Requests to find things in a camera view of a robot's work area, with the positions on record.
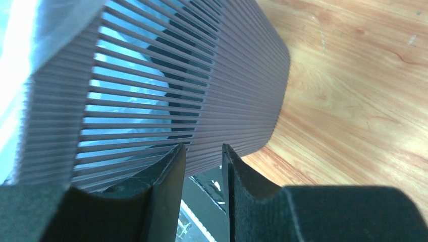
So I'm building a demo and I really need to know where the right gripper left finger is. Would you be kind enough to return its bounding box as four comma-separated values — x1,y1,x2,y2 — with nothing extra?
1,144,186,241

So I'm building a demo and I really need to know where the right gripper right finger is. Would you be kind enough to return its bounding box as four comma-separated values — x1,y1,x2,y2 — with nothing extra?
222,144,427,241

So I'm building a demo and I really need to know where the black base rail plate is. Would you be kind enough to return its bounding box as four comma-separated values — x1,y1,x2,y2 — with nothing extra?
177,166,229,241

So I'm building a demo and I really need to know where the light blue plastic bag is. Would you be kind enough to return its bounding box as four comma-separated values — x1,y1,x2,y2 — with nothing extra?
1,1,183,185

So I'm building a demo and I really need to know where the grey mesh trash bin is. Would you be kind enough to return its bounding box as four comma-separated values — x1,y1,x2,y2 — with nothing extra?
9,1,290,192

